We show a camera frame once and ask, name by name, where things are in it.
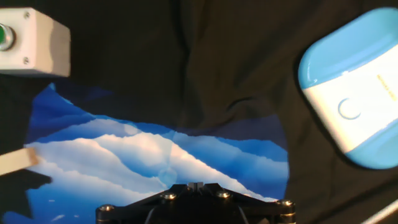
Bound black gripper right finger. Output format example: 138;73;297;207
198;182;296;224

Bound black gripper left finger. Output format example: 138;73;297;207
95;182;196;224

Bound blue and white desk lamp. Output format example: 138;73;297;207
297;6;398;170

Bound white box with green button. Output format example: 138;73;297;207
0;6;72;78

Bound flat wooden block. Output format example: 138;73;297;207
0;147;40;177

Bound black cloth with blue print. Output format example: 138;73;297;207
0;0;398;224

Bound white lamp power cable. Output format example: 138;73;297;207
360;198;398;224

